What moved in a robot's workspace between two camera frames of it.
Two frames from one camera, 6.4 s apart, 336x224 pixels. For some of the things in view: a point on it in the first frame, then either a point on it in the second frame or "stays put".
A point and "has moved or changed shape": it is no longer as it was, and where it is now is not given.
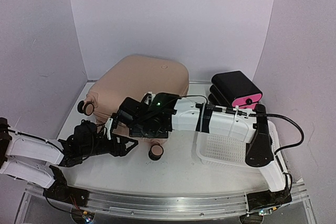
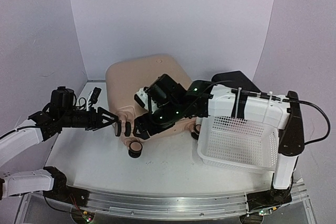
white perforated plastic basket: (222, 151) stays put
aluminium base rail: (171, 205) stays put
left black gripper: (121, 151) to (95, 118)
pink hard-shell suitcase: (135, 76) has moved or changed shape
